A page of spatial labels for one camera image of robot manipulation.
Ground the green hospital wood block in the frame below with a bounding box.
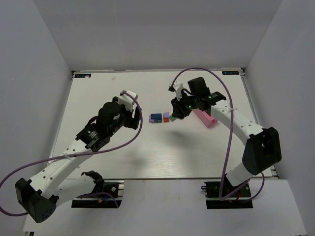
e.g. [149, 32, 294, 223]
[169, 115, 178, 122]

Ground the small lilac wood block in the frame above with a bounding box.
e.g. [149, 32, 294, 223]
[163, 112, 170, 118]

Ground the dark blue wood block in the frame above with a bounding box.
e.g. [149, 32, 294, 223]
[150, 113, 162, 120]

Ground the large lilac wood block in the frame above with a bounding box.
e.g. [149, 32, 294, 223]
[149, 115, 156, 123]

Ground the pink plastic box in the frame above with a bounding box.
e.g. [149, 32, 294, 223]
[193, 109, 218, 128]

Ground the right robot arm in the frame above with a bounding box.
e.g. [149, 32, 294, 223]
[169, 77, 282, 187]

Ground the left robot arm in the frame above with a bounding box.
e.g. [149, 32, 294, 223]
[15, 90, 141, 223]

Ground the right blue table label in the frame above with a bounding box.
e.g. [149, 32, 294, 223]
[222, 71, 239, 75]

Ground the blue table label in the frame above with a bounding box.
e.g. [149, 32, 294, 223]
[74, 74, 91, 78]
[222, 71, 239, 75]

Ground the left blue table label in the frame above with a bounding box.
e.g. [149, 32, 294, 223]
[74, 74, 91, 78]

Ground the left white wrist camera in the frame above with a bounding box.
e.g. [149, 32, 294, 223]
[118, 90, 138, 112]

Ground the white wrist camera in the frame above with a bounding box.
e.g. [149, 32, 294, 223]
[168, 81, 184, 100]
[118, 90, 138, 112]

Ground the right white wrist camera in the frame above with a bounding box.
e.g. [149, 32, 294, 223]
[168, 81, 184, 100]

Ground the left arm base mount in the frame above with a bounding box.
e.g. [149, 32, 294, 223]
[71, 171, 124, 209]

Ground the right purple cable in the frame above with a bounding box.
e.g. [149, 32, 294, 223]
[168, 67, 265, 203]

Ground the purple cable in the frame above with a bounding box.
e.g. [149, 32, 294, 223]
[168, 67, 265, 203]
[0, 90, 143, 217]

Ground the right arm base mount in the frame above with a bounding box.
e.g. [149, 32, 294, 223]
[202, 180, 254, 210]

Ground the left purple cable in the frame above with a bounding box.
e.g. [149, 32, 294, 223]
[0, 90, 143, 217]

